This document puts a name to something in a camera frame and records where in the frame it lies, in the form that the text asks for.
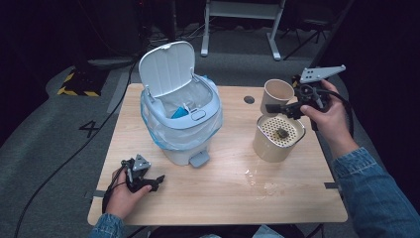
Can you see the white and blue pedal bin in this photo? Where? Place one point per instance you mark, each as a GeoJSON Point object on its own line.
{"type": "Point", "coordinates": [166, 67]}

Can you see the person's right hand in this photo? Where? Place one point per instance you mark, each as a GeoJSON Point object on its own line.
{"type": "Point", "coordinates": [333, 125]}

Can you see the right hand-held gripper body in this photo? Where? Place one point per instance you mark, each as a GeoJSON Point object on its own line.
{"type": "Point", "coordinates": [317, 73]}

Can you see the white desk frame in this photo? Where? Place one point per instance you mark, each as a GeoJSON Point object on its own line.
{"type": "Point", "coordinates": [242, 10]}

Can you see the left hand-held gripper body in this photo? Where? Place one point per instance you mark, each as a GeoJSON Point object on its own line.
{"type": "Point", "coordinates": [140, 163]}

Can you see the person's left hand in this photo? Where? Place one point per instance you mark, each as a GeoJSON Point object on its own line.
{"type": "Point", "coordinates": [122, 201]}

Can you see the yellow black striped base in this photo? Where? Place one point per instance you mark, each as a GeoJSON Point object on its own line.
{"type": "Point", "coordinates": [295, 81]}
{"type": "Point", "coordinates": [82, 84]}

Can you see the beige paper cup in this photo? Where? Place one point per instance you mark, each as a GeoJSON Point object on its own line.
{"type": "Point", "coordinates": [277, 91]}

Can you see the beige canister with strainer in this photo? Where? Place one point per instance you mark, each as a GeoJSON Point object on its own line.
{"type": "Point", "coordinates": [267, 150]}

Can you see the grey tape strip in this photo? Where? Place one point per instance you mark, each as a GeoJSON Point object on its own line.
{"type": "Point", "coordinates": [98, 193]}
{"type": "Point", "coordinates": [331, 185]}

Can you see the black tripod stand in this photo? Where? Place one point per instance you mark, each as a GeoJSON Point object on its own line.
{"type": "Point", "coordinates": [312, 33]}

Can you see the blue snack packet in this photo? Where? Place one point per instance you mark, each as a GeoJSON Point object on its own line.
{"type": "Point", "coordinates": [180, 113]}

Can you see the dark wet scrap clump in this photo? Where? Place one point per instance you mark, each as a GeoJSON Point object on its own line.
{"type": "Point", "coordinates": [282, 133]}

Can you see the dark slanted metal stand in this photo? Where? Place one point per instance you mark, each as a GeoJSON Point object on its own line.
{"type": "Point", "coordinates": [333, 33]}

